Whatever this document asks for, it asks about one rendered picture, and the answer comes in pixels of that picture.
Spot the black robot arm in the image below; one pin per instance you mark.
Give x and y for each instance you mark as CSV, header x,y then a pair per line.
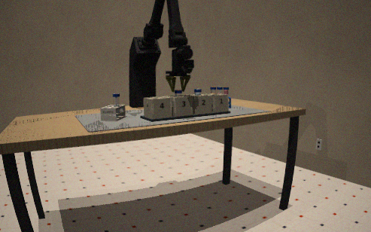
x,y
177,36

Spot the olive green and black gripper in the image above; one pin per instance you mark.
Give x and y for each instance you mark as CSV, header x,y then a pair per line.
x,y
183,75

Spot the grey flat mat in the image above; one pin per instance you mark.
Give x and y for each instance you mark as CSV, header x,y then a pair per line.
x,y
132,119

